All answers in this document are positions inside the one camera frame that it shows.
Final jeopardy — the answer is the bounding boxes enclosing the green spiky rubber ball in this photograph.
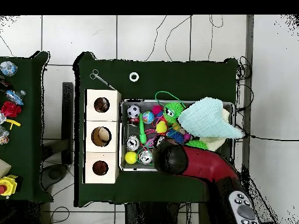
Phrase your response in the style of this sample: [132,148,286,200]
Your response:
[185,139,208,151]

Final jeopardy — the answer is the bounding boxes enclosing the mint green knitted cloth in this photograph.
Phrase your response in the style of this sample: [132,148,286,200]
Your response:
[177,97,245,139]

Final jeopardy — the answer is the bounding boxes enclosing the cream knitted cloth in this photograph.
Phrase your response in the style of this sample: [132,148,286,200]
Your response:
[199,108,230,152]

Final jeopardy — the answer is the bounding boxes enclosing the wooden box with three holes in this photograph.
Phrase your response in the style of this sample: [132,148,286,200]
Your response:
[83,89,123,184]

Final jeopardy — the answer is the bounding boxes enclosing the colourful globe ball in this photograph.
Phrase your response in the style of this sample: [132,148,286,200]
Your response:
[142,111,155,124]

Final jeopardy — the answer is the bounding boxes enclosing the black white toy soccer ball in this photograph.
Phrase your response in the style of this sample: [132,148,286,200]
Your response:
[127,104,141,118]

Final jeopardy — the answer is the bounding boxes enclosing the silver soda can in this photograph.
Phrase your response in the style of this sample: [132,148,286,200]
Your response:
[126,135,140,151]

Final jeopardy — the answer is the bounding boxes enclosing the green spiky ball with eyes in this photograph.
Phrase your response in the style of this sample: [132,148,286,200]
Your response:
[162,101,185,124]

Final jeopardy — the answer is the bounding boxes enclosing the blue spiky rubber ball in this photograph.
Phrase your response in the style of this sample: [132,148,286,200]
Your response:
[166,129,185,144]

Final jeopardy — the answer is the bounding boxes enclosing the yellow ball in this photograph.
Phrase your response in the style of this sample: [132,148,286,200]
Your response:
[124,150,138,165]

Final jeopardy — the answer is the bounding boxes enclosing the metal scissors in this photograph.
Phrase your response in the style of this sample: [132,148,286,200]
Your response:
[89,69,116,90]

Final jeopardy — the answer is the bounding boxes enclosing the yellow plastic toy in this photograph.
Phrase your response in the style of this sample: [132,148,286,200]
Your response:
[5,118,22,131]

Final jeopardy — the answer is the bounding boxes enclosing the crushed bottle with blue label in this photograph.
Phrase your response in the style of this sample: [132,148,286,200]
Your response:
[5,89,27,106]

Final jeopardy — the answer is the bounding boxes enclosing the red cloth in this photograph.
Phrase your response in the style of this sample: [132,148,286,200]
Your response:
[0,100,22,118]

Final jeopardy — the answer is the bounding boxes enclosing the clear plastic packet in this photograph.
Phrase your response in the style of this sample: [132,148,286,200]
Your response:
[0,125,11,145]

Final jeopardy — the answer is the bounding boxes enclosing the crushed clear plastic bottle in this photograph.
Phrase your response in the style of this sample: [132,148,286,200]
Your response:
[0,61,18,77]

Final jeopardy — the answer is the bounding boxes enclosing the beige foam block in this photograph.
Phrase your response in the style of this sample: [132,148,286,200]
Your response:
[0,159,12,179]

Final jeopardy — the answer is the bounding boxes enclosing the yellow emergency stop button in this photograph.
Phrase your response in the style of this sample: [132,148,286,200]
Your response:
[0,174,19,198]

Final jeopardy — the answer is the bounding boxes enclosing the green skipping rope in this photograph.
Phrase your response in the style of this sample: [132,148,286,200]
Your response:
[137,90,187,155]

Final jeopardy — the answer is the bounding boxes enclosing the wire mesh bin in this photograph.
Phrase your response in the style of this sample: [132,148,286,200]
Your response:
[119,99,235,173]

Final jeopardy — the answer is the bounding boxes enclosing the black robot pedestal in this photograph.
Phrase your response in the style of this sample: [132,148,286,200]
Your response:
[124,202,180,224]

